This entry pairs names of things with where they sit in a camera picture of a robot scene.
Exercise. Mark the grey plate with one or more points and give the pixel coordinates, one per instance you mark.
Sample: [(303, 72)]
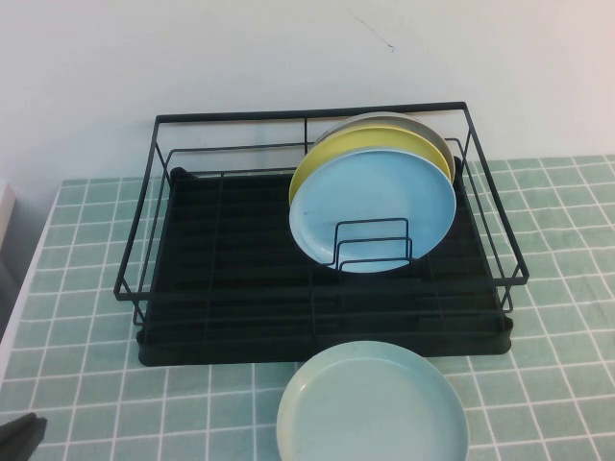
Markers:
[(413, 122)]

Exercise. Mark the green checked tablecloth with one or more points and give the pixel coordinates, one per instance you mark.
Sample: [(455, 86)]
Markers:
[(552, 288)]

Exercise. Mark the yellow plate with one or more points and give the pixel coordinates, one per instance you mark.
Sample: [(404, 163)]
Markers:
[(346, 144)]

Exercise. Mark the light blue plate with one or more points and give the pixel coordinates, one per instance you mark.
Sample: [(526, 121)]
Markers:
[(375, 192)]

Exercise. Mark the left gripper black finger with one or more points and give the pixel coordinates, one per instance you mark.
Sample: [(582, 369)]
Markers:
[(26, 442), (14, 429)]

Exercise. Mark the black dish drying rack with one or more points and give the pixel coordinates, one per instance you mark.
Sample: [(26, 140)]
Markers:
[(216, 230)]

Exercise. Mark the pale green plate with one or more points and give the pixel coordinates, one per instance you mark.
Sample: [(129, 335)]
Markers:
[(370, 413)]

